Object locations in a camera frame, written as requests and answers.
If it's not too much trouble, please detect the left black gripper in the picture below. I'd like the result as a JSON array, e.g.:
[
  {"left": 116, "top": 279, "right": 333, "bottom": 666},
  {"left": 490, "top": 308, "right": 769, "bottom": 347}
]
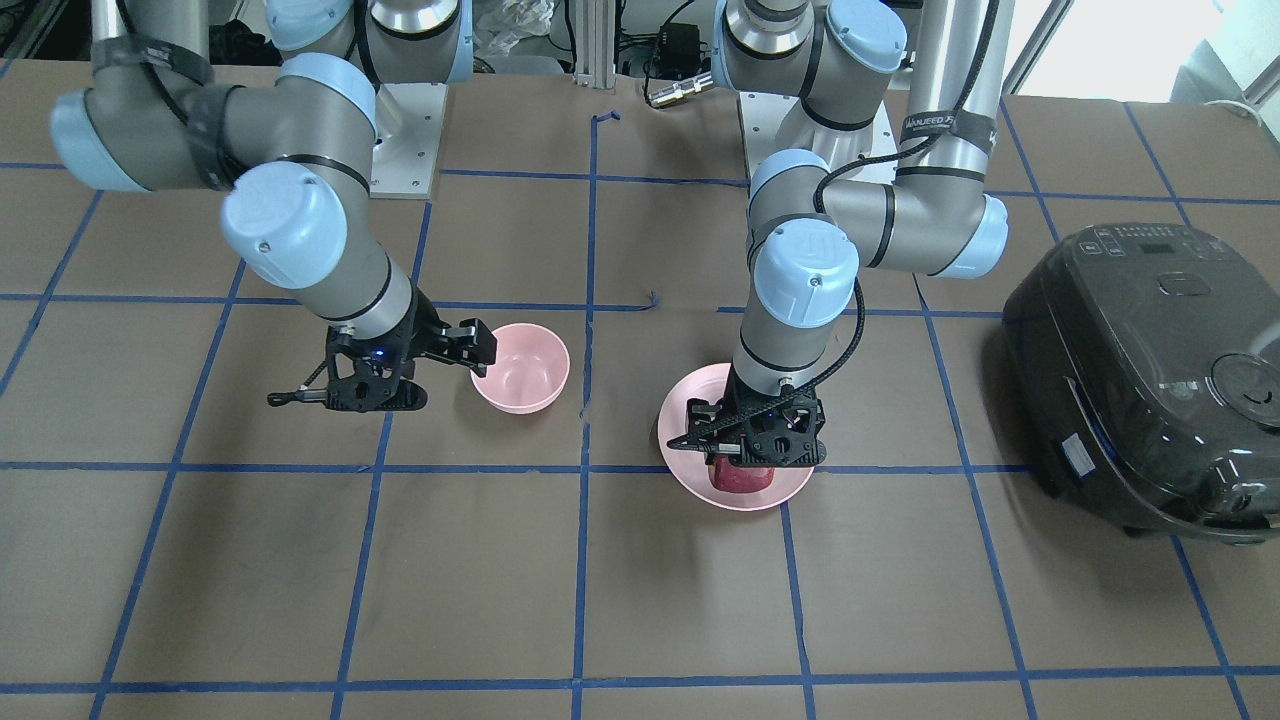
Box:
[{"left": 666, "top": 370, "right": 827, "bottom": 468}]

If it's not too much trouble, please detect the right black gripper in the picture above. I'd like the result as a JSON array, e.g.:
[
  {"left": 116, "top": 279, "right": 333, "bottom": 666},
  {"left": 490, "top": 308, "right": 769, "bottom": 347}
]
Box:
[{"left": 268, "top": 290, "right": 498, "bottom": 413}]

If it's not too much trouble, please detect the red apple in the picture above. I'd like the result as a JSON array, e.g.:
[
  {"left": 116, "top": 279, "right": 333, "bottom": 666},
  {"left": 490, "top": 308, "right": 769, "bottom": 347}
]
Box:
[{"left": 710, "top": 455, "right": 776, "bottom": 495}]

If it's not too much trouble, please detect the pink bowl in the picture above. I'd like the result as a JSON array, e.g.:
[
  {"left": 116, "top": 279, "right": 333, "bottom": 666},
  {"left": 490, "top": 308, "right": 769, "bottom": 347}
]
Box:
[{"left": 471, "top": 323, "right": 571, "bottom": 415}]

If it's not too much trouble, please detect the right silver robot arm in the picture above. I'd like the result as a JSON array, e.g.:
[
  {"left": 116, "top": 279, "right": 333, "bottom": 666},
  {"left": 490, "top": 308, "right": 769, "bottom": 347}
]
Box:
[{"left": 50, "top": 1, "right": 497, "bottom": 413}]

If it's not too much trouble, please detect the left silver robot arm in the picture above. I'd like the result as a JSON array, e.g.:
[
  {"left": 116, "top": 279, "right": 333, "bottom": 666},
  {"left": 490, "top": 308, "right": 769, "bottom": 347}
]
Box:
[{"left": 666, "top": 1, "right": 1014, "bottom": 468}]

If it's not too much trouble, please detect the pink plate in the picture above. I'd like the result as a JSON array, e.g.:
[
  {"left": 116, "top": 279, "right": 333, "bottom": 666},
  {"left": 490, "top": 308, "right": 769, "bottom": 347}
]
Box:
[{"left": 655, "top": 363, "right": 814, "bottom": 512}]

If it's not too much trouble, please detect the dark grey rice cooker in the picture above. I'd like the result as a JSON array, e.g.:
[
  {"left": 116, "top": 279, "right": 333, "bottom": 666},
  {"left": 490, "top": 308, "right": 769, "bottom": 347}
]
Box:
[{"left": 1002, "top": 222, "right": 1279, "bottom": 544}]

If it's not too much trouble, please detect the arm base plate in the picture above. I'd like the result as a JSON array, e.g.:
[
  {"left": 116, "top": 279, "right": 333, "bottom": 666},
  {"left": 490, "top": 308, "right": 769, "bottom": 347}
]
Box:
[
  {"left": 369, "top": 83, "right": 449, "bottom": 200},
  {"left": 739, "top": 92, "right": 897, "bottom": 215}
]

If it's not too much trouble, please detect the aluminium frame post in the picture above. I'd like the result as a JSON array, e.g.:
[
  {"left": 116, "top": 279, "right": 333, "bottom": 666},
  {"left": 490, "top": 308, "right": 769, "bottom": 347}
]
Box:
[{"left": 566, "top": 1, "right": 618, "bottom": 92}]

